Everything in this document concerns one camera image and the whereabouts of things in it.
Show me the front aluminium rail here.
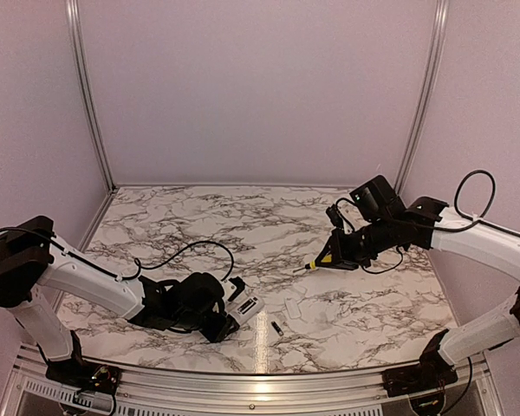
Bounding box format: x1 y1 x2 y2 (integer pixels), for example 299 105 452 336
0 348 503 415

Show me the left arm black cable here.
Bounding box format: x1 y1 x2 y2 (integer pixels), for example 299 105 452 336
132 241 236 283

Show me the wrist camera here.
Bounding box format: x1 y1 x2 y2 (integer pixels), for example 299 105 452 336
221 276 246 303
326 205 345 230

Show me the left aluminium frame post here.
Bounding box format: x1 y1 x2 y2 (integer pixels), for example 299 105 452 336
65 0 116 193

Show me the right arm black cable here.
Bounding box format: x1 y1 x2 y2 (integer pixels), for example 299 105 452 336
454 170 497 220

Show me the white remote control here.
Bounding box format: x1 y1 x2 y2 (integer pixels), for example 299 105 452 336
228 295 264 326

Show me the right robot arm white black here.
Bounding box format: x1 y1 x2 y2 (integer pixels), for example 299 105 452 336
304 175 520 397

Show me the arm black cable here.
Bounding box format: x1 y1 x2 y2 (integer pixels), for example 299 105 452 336
454 170 497 220
132 241 236 283

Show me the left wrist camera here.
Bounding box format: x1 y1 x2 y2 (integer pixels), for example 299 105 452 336
221 276 246 303

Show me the yellow handled screwdriver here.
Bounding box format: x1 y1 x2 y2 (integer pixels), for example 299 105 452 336
292 255 332 273

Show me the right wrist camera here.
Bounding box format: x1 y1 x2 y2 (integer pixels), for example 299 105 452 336
326 205 345 230

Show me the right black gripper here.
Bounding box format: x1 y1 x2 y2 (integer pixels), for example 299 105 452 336
315 216 397 270

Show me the white battery compartment cover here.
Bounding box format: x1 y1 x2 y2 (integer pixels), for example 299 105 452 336
284 298 302 319

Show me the aluminium frame post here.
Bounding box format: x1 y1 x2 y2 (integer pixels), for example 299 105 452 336
393 0 450 195
65 0 116 193

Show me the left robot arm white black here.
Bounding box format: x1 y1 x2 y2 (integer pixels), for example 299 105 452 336
0 216 247 386

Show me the right aluminium frame post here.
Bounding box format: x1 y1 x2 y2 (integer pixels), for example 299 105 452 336
393 0 450 195

